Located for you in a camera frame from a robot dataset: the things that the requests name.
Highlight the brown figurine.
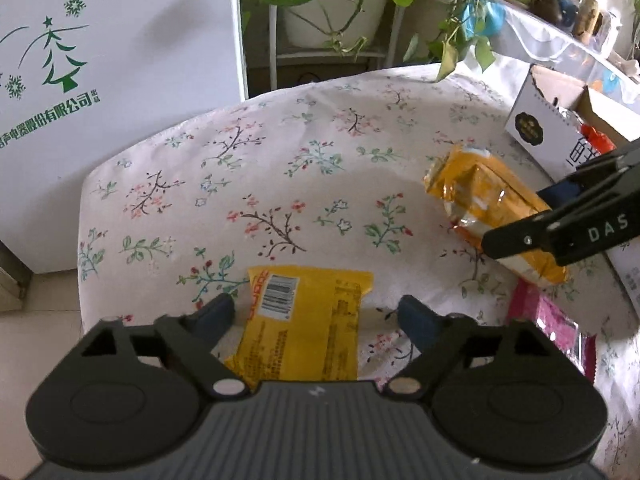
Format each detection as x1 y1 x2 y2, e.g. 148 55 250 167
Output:
572 0 606 43

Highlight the red snack packet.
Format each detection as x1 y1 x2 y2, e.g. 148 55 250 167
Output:
580 125 617 158

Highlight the pink snack packet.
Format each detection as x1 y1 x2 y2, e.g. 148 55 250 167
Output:
506 280 598 386

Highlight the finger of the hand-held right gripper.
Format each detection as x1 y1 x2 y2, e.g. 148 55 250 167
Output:
537 141 640 213
480 212 565 261

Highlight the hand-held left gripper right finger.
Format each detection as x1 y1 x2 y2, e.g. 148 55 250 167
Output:
382 296 563 397

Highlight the grey white table cover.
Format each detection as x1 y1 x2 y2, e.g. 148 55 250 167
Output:
492 0 640 106

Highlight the white chest freezer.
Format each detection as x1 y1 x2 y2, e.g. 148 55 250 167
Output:
0 0 249 276

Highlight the orange yellow snack packet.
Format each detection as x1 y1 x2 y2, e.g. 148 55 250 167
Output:
422 142 571 288

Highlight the blue plastic bag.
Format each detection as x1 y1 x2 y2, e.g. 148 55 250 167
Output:
462 0 507 39

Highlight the silver foil packet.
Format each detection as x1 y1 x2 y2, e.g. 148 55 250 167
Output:
552 102 585 128

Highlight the trailing green vine plant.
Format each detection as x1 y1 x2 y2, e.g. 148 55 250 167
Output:
400 0 497 82

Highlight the floral tablecloth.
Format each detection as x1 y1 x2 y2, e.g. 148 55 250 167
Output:
77 62 640 480

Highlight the white plant pot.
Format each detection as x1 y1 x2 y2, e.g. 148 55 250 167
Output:
282 0 390 52

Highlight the cardboard box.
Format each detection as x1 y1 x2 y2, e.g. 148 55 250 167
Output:
504 64 640 311

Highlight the white metal plant stand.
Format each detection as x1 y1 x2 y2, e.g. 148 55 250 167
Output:
267 0 407 83

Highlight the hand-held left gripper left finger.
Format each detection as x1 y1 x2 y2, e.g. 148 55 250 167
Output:
80 292 251 401

